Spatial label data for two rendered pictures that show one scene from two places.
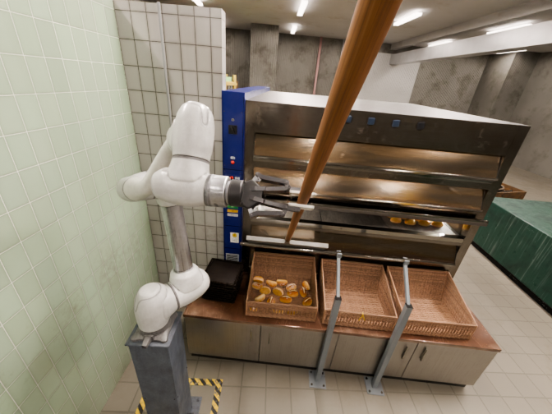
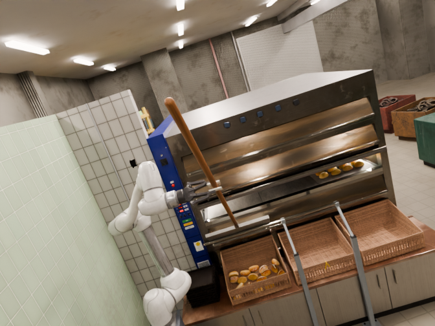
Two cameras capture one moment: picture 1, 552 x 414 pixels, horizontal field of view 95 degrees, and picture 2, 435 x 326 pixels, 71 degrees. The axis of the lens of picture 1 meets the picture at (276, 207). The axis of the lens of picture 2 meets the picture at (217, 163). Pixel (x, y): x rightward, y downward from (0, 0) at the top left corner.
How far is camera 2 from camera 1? 91 cm
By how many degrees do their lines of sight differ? 11
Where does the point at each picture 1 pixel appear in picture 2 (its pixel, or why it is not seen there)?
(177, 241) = (156, 252)
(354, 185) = (272, 163)
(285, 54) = (182, 67)
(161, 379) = not seen: outside the picture
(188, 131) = (147, 176)
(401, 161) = (297, 130)
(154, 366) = not seen: outside the picture
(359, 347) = (339, 293)
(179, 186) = (153, 204)
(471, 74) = (366, 8)
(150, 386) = not seen: outside the picture
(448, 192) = (345, 138)
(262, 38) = (155, 64)
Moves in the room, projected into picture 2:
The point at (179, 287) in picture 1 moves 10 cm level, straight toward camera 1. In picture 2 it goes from (170, 286) to (175, 292)
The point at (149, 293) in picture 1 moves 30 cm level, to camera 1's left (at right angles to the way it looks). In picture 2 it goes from (152, 295) to (109, 309)
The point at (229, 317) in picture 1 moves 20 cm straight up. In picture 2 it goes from (220, 312) to (213, 293)
